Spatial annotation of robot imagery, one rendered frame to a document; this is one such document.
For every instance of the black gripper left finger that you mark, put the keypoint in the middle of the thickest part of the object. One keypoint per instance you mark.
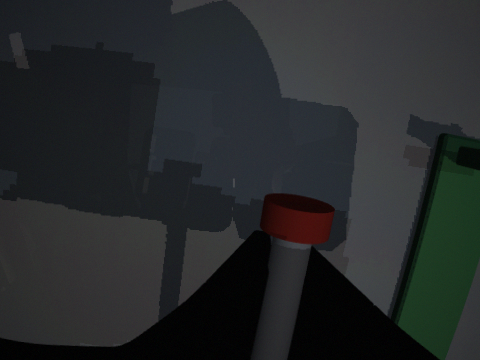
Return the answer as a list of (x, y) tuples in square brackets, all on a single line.
[(218, 322)]

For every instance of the grey tapered pin with dark red head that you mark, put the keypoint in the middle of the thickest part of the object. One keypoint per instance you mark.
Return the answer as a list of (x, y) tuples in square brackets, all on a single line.
[(296, 223)]

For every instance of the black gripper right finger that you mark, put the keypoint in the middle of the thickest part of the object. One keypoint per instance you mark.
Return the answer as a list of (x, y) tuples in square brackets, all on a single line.
[(336, 321)]

